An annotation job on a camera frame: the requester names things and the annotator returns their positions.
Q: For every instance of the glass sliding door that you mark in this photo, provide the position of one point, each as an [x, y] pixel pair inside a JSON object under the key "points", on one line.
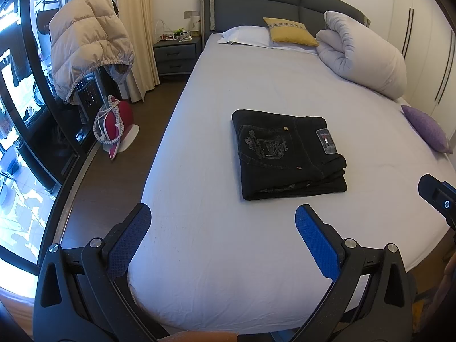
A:
{"points": [[21, 114]]}

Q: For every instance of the grey padded headboard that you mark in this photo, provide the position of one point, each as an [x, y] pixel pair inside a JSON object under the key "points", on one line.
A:
{"points": [[256, 3]]}

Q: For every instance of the bed with white sheet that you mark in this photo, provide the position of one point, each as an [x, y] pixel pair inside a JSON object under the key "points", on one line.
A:
{"points": [[213, 149]]}

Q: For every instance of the black pants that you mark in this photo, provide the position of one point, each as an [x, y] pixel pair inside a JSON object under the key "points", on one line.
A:
{"points": [[270, 171]]}

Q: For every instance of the beige down jacket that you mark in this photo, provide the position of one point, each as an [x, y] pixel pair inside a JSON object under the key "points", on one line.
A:
{"points": [[85, 42]]}

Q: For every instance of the person's right forearm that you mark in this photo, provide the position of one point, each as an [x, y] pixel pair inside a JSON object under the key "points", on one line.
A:
{"points": [[449, 281]]}

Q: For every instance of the white pillow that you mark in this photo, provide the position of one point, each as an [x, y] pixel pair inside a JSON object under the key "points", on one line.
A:
{"points": [[245, 35]]}

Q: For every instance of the black perforated stand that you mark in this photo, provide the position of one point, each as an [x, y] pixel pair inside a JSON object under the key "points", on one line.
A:
{"points": [[89, 96]]}

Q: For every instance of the purple cushion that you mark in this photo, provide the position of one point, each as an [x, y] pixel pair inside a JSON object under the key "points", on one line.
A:
{"points": [[424, 126]]}

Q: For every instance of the red steam iron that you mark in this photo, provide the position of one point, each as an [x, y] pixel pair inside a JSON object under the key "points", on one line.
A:
{"points": [[115, 121]]}

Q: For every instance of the white cup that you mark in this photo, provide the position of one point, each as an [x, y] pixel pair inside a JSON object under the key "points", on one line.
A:
{"points": [[195, 22]]}

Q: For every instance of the beige curtain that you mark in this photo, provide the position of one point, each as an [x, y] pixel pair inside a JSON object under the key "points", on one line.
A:
{"points": [[133, 25]]}

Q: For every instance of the wall socket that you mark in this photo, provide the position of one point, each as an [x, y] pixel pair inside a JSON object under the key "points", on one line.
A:
{"points": [[188, 14]]}

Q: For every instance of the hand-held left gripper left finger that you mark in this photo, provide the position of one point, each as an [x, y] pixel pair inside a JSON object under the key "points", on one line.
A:
{"points": [[128, 242]]}

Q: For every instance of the white wardrobe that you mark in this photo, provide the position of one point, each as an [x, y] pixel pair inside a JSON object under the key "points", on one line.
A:
{"points": [[424, 25]]}

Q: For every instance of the grey nightstand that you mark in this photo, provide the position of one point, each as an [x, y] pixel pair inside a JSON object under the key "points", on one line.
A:
{"points": [[176, 55]]}

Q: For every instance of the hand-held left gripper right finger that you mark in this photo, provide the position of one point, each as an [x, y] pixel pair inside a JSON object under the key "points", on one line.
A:
{"points": [[317, 242]]}

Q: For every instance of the white rolled duvet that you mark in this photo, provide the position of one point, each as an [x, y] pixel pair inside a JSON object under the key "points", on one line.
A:
{"points": [[363, 57]]}

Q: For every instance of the person's left hand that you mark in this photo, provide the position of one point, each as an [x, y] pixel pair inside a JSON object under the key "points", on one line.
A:
{"points": [[203, 337]]}

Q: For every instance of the yellow cushion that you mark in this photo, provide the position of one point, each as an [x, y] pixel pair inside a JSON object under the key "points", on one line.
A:
{"points": [[288, 30]]}

